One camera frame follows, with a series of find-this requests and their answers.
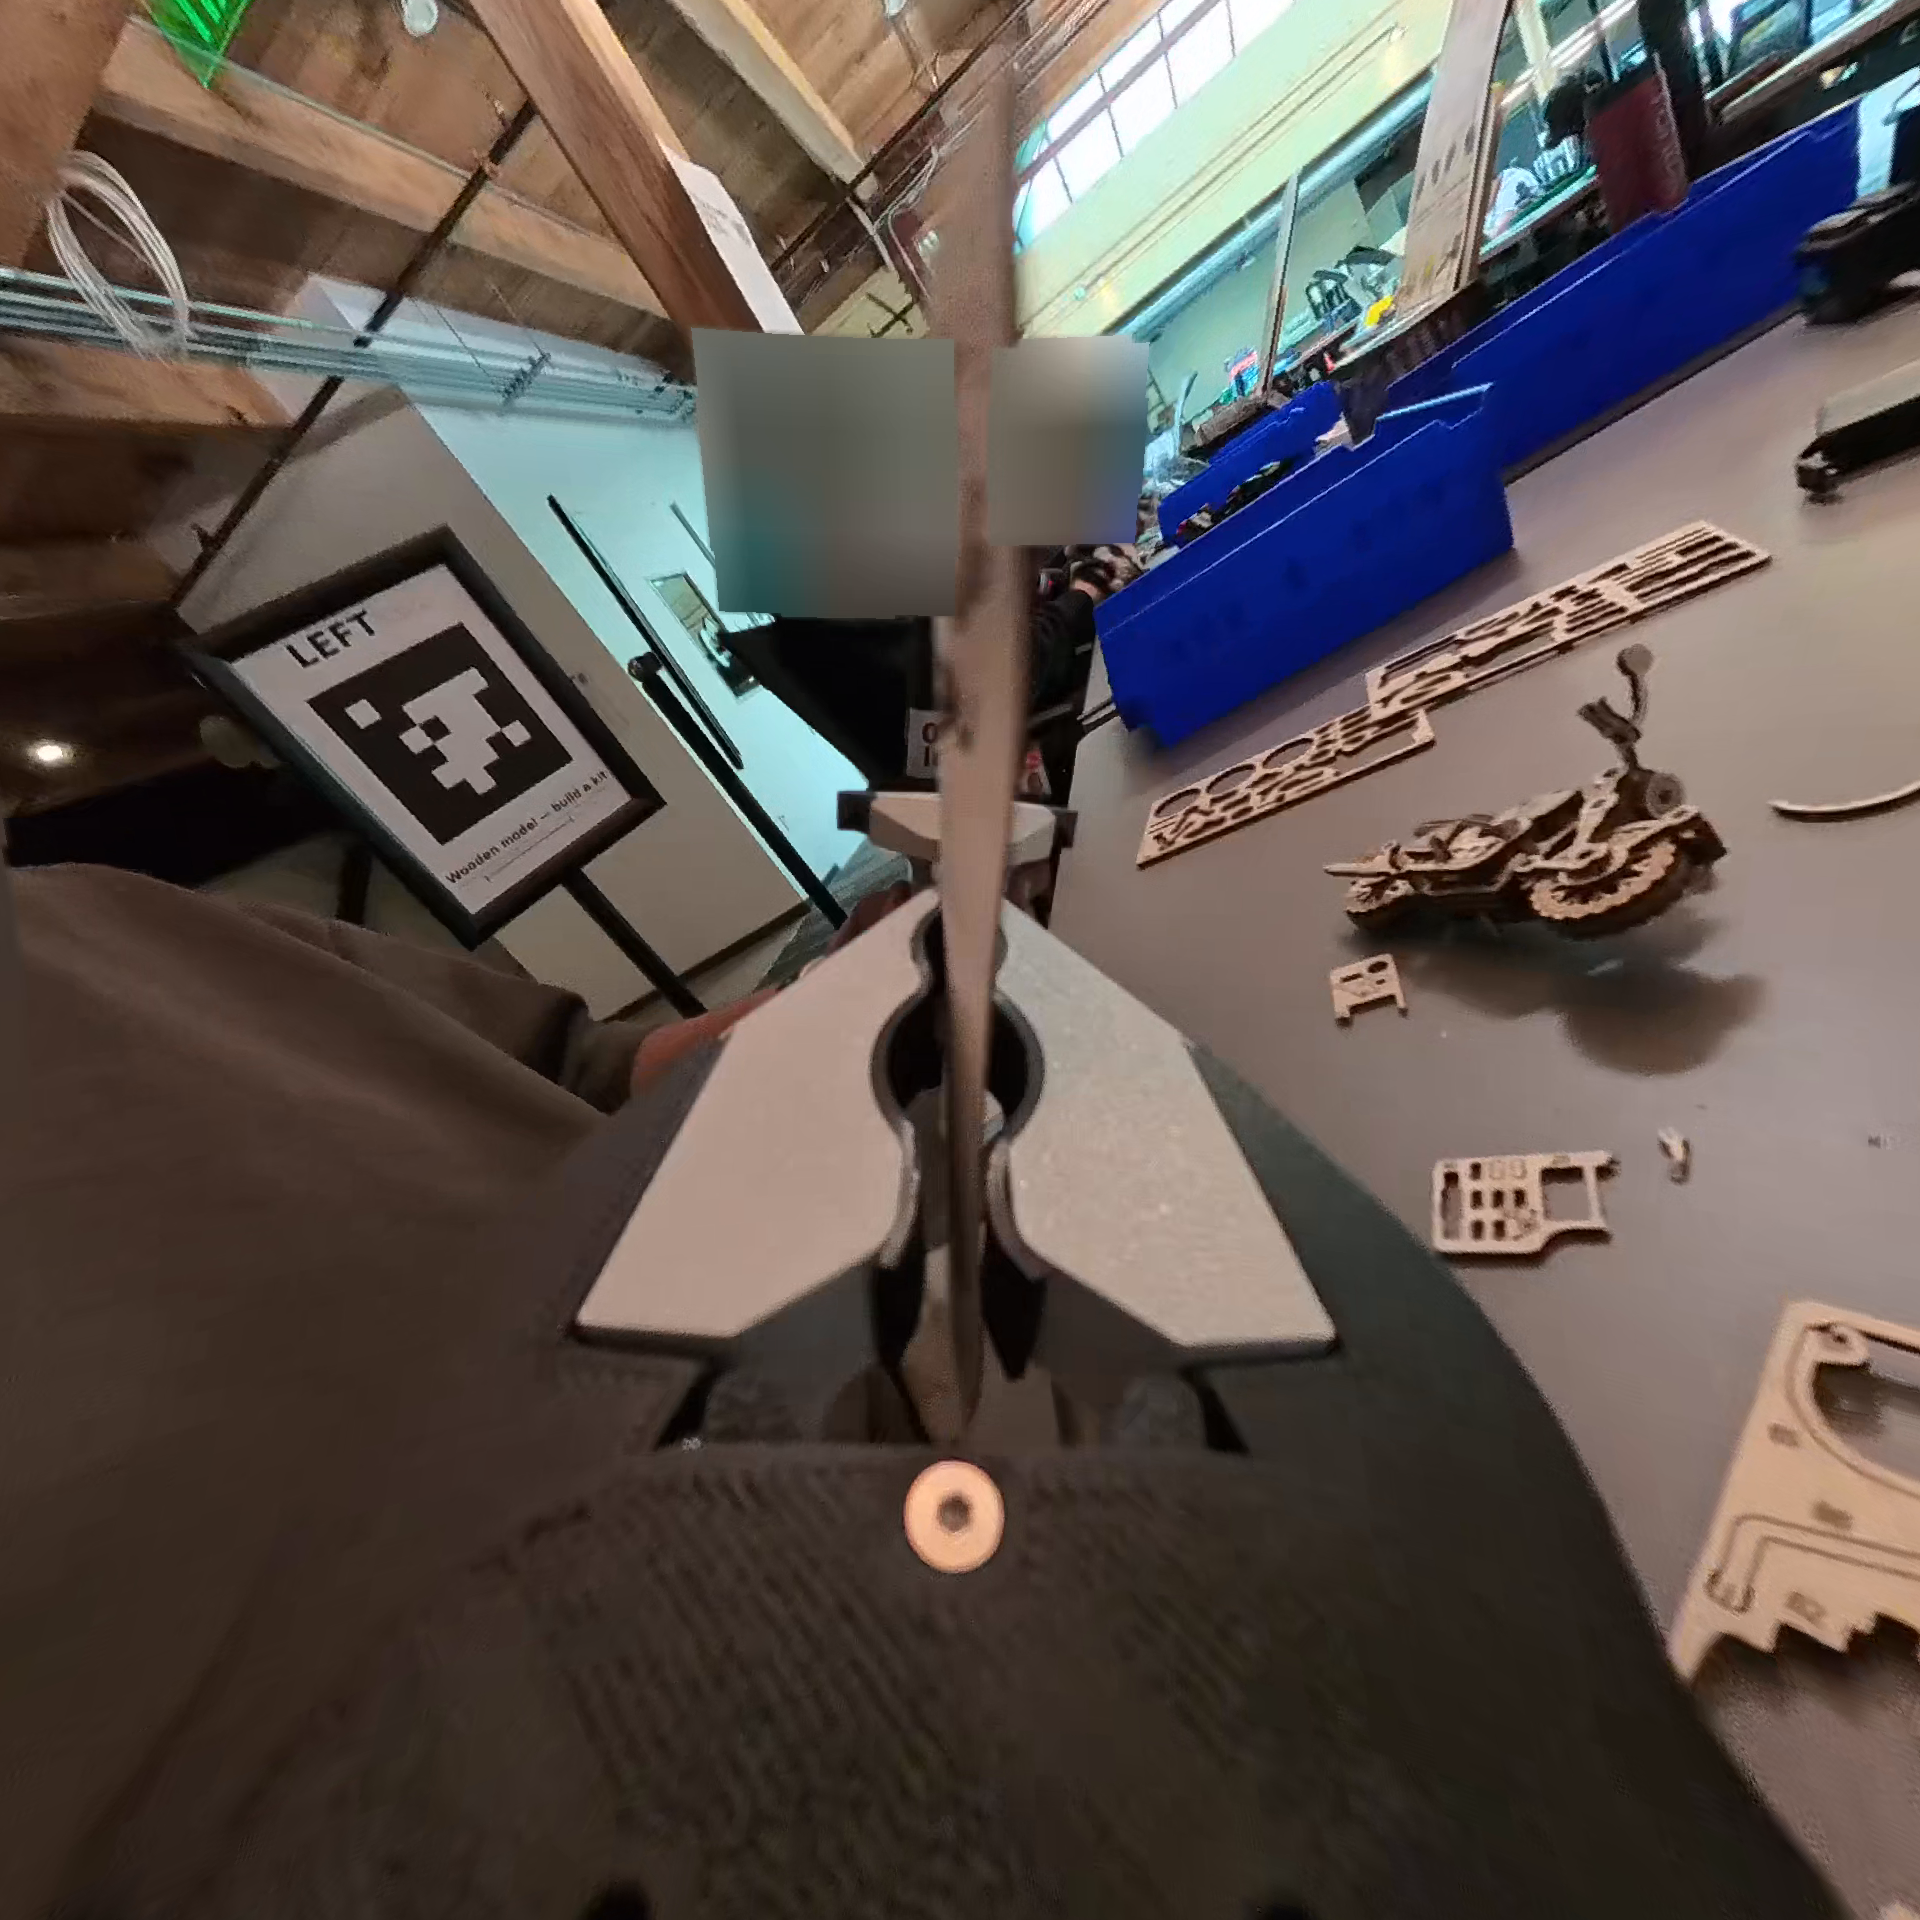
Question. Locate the curved wooden strip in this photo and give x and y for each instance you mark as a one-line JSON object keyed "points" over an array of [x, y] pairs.
{"points": [[1824, 812]]}

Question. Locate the person's left forearm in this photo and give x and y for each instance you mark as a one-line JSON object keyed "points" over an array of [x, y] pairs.
{"points": [[300, 1079]]}

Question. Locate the wooden motorcycle model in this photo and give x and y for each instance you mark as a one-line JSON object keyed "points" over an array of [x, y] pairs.
{"points": [[1560, 870]]}

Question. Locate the wooden post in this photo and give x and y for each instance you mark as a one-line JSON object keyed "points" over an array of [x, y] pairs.
{"points": [[598, 134]]}

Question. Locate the black device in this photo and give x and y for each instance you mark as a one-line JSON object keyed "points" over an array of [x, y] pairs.
{"points": [[1868, 256], [1868, 428]]}

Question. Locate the person's left hand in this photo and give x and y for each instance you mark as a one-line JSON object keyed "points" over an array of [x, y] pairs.
{"points": [[683, 1044]]}

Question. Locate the framed marker sign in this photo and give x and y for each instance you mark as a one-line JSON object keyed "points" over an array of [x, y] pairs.
{"points": [[451, 720]]}

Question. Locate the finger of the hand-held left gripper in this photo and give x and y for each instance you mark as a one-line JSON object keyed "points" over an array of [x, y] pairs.
{"points": [[908, 828], [1023, 835]]}

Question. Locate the blue instruction booklet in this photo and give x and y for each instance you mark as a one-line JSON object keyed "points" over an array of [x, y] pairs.
{"points": [[973, 720]]}

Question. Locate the wooden sheet, row of circles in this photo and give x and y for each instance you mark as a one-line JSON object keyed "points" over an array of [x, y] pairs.
{"points": [[1402, 729]]}

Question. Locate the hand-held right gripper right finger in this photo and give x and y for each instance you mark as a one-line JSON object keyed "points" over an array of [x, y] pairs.
{"points": [[1155, 1186]]}

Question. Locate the wooden sheet with gear holes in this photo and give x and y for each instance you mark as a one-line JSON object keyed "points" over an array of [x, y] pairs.
{"points": [[1771, 1443]]}

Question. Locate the wooden piece with grid slots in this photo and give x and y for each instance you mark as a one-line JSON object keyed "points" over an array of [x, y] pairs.
{"points": [[1445, 1223]]}

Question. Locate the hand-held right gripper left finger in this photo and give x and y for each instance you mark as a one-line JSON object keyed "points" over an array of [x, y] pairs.
{"points": [[748, 1172]]}

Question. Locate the tiny wooden peg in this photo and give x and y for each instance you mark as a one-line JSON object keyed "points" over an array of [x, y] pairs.
{"points": [[1676, 1153]]}

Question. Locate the black easel stand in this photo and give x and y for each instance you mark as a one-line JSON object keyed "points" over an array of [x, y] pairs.
{"points": [[631, 939]]}

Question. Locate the green exit sign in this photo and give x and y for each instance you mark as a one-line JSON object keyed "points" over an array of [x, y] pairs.
{"points": [[203, 30]]}

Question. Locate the small slotted wooden piece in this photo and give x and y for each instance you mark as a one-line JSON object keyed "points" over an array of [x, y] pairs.
{"points": [[1348, 999]]}

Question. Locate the wooden sheet with long cutouts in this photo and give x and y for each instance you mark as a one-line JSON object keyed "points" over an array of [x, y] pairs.
{"points": [[1742, 556]]}

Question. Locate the tall printed board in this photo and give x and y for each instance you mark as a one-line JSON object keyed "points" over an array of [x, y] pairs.
{"points": [[1465, 134]]}

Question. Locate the white paper notice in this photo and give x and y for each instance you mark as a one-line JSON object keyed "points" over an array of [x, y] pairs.
{"points": [[741, 249]]}

